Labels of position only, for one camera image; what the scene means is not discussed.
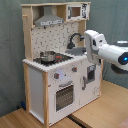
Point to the grey toy sink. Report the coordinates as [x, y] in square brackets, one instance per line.
[79, 51]

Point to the grey range hood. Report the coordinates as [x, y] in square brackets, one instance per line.
[48, 18]

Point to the black stove top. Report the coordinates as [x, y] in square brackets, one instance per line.
[57, 58]

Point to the white microwave door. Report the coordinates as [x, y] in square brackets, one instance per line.
[77, 11]

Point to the oven door with window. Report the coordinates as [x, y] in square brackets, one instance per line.
[64, 96]

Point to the black toy faucet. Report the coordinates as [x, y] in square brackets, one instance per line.
[71, 44]

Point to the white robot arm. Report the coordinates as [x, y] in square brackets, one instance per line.
[98, 49]

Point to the left red stove knob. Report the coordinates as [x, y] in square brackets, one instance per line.
[56, 75]

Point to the wooden toy kitchen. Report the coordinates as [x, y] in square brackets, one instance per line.
[40, 84]

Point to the small steel pot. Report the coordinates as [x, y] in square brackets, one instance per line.
[47, 56]

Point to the cabinet door with dispenser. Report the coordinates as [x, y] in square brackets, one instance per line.
[90, 82]

